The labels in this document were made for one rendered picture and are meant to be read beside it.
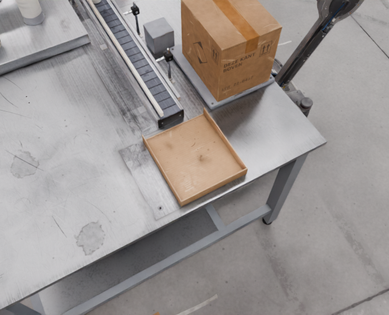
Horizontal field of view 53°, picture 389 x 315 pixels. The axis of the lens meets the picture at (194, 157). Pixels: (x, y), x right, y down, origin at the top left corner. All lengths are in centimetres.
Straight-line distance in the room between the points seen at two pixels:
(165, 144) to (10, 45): 79
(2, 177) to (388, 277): 187
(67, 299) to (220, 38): 129
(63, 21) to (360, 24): 228
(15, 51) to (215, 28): 85
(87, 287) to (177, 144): 83
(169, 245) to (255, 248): 50
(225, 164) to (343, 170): 123
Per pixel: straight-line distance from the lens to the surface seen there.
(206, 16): 145
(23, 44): 183
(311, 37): 208
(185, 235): 193
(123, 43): 172
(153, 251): 191
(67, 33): 182
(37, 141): 155
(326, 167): 247
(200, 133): 146
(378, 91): 296
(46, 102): 165
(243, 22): 143
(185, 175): 137
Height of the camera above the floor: 204
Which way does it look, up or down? 59 degrees down
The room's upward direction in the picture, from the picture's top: 1 degrees clockwise
